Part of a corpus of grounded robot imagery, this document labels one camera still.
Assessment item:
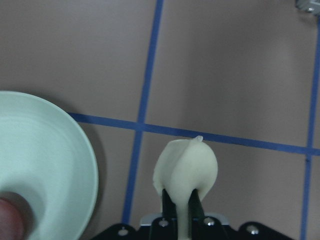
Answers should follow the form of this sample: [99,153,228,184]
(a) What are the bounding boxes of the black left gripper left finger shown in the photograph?
[161,189,178,223]

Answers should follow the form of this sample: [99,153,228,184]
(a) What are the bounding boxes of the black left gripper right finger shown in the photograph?
[187,189,205,222]

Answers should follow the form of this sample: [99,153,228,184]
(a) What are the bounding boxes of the white steamed bun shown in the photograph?
[153,135,218,240]

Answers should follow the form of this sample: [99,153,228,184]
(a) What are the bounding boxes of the brown steamed bun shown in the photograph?
[0,198,25,240]

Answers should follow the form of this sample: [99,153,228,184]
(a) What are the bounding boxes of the light green plate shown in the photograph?
[0,91,99,240]

